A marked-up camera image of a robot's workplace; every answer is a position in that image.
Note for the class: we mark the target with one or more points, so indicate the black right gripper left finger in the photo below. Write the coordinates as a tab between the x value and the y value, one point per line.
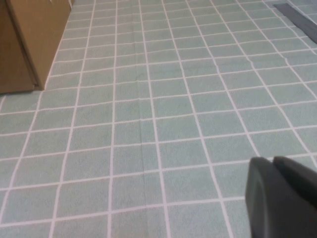
267	203

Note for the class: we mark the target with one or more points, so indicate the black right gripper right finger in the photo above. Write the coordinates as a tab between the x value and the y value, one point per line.
299	176

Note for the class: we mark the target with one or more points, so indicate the cardboard shoe box shell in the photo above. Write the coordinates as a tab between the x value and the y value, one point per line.
44	37

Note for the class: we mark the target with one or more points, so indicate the teal blue surface edge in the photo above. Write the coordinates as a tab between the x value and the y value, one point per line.
173	111

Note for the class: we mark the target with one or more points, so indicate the dark grey strip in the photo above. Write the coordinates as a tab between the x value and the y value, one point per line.
297	17

